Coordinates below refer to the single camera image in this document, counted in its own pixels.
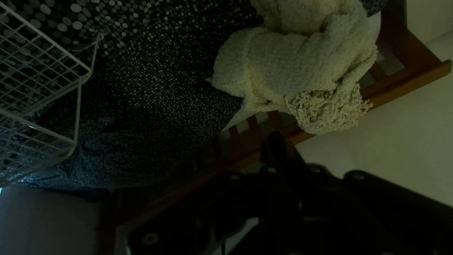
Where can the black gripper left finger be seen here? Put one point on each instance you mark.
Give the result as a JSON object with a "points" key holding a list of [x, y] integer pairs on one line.
{"points": [[284, 164]]}

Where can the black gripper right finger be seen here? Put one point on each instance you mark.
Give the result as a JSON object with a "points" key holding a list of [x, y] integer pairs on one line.
{"points": [[401, 206]]}

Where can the white mattress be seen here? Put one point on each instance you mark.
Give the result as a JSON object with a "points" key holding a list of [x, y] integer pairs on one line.
{"points": [[236, 123]]}

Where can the cream fluffy blanket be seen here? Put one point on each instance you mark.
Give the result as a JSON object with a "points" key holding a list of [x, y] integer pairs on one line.
{"points": [[302, 61]]}

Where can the black white dotted bedspread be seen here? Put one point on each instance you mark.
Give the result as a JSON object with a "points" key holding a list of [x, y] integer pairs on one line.
{"points": [[151, 103]]}

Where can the wooden bunk bed frame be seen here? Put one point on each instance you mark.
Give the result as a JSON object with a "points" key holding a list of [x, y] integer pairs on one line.
{"points": [[406, 61]]}

